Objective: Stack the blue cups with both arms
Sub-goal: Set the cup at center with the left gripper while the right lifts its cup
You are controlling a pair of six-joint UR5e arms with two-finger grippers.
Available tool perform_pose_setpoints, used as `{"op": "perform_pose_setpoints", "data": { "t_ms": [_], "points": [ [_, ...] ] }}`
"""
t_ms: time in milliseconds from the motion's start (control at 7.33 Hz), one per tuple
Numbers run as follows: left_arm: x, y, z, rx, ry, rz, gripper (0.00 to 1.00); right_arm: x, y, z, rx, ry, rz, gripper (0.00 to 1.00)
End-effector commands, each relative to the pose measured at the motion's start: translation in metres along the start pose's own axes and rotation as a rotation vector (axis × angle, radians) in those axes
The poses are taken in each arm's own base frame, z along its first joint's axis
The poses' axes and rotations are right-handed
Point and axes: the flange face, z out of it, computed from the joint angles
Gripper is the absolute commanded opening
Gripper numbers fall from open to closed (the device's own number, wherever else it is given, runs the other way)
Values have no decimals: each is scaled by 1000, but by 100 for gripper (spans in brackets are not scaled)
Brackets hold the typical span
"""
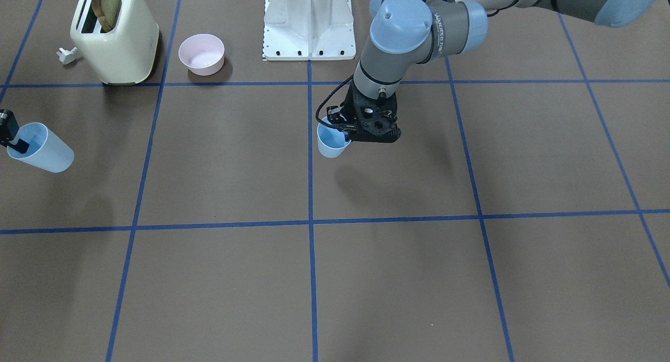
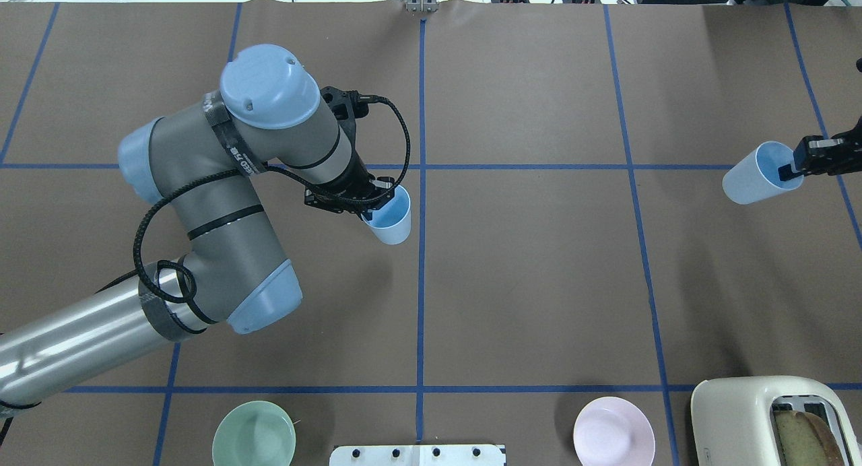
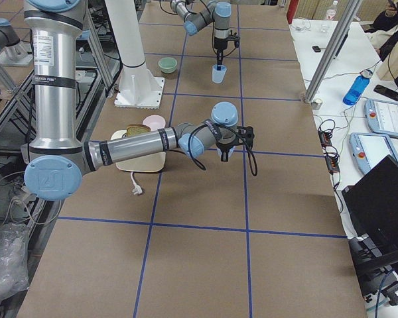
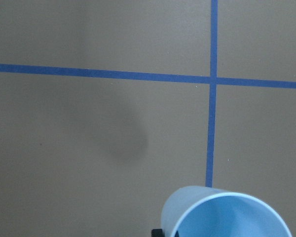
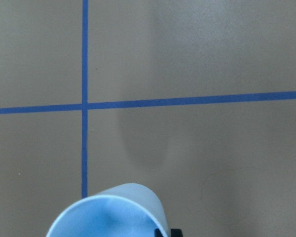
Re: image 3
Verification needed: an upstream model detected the blue plastic cup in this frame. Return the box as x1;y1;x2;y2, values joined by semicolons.
217;146;235;162

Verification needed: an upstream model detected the green bowl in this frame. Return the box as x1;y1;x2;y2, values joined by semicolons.
158;57;178;74

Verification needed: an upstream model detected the cream toaster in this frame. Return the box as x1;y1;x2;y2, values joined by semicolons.
109;129;167;173

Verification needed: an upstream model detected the pink bowl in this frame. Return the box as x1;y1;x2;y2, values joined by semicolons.
142;115;166;131

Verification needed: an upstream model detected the toast slice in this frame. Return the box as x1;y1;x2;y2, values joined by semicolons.
125;124;151;138

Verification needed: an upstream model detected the white toaster plug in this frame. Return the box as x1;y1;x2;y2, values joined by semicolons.
130;172;143;195

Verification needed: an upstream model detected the blue water bottle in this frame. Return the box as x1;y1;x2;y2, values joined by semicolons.
342;69;373;105

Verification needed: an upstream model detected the teach pendant near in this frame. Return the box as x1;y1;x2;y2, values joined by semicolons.
349;132;398;174

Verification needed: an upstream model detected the teach pendant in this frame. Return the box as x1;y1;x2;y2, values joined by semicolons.
364;99;398;138
349;132;398;174

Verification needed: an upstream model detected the black laptop monitor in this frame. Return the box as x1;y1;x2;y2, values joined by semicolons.
342;156;398;248

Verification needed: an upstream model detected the seated person in black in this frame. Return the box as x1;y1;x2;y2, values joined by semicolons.
366;2;398;61

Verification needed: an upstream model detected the teach pendant far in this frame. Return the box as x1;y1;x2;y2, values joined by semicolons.
364;99;398;138

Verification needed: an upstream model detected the black smartphone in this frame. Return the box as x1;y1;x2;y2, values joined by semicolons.
373;85;398;101

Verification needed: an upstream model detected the clear plastic bag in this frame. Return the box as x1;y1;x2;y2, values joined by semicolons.
0;223;29;301

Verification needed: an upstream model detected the white central pedestal column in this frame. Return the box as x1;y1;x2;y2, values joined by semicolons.
105;0;165;109

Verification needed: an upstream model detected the aluminium frame post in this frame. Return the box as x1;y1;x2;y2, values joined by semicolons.
302;0;362;110

